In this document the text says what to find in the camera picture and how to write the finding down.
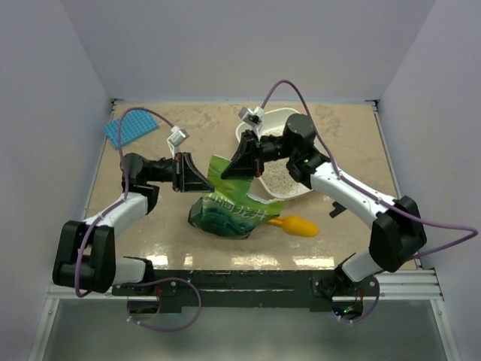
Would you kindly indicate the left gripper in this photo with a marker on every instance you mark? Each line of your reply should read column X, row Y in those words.
column 186, row 177

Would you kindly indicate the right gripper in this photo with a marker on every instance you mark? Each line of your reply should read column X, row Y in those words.
column 248, row 161

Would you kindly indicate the green litter bag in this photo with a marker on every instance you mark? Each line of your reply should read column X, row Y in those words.
column 231, row 210

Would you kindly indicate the yellow plastic scoop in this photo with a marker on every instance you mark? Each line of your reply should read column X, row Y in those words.
column 294, row 225

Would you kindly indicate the black bag clip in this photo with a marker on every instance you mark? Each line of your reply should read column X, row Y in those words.
column 337, row 209

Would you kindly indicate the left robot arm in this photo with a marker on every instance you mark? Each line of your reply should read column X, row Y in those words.
column 86, row 255

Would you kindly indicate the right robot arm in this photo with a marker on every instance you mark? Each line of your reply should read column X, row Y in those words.
column 395, row 233

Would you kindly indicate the grey cat litter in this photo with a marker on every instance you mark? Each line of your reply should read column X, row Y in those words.
column 277, row 180

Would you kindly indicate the blue studded plate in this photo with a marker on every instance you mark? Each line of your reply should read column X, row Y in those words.
column 135, row 124

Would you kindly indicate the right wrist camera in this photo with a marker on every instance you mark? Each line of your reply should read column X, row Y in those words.
column 253, row 118

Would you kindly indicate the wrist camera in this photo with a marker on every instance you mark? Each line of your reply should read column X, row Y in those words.
column 175, row 139
column 253, row 118

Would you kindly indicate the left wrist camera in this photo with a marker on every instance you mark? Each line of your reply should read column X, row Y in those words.
column 175, row 139

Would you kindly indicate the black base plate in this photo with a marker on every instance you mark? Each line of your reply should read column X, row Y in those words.
column 321, row 291

